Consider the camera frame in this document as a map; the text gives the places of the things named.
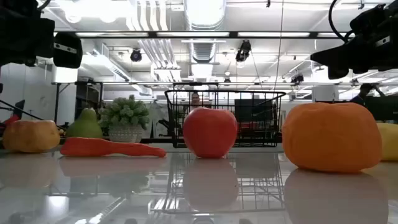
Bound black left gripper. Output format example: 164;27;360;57
0;17;83;70

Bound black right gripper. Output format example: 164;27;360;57
310;18;398;80

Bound green toy pear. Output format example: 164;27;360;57
65;108;103;139

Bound orange toy orange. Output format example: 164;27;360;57
282;101;382;174

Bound red toy apple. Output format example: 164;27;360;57
182;107;239;159

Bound person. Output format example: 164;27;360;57
349;83;386;106
188;91;203;113

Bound black metal rack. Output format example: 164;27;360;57
51;80;104;125

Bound red and black equipment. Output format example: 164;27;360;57
0;99;44;128

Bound green plant in white pot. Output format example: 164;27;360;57
98;95;150;144

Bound yellow toy lemon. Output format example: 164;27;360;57
376;123;398;162

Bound dark monitor screen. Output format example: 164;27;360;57
234;98;276;123

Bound white glossy table sheet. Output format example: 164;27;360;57
0;144;398;224

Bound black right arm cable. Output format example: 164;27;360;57
328;0;354;43

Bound black overhead camera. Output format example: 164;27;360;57
235;39;252;63

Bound black wire basket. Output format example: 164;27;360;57
164;82;287;149

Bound silver ceiling duct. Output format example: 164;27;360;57
183;0;227;63

